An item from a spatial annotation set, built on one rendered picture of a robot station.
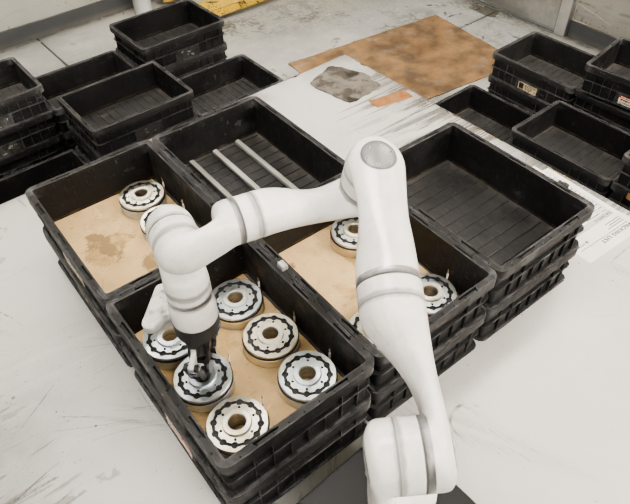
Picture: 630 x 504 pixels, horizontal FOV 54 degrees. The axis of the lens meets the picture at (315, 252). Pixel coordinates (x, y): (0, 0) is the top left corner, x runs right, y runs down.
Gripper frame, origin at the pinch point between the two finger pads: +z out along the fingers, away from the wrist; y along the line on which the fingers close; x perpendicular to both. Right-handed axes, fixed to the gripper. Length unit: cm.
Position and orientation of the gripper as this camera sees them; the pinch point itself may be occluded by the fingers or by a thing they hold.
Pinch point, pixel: (207, 364)
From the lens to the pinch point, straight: 112.1
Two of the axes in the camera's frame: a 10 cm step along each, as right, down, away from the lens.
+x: -9.9, -0.7, 1.0
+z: 0.2, 6.9, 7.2
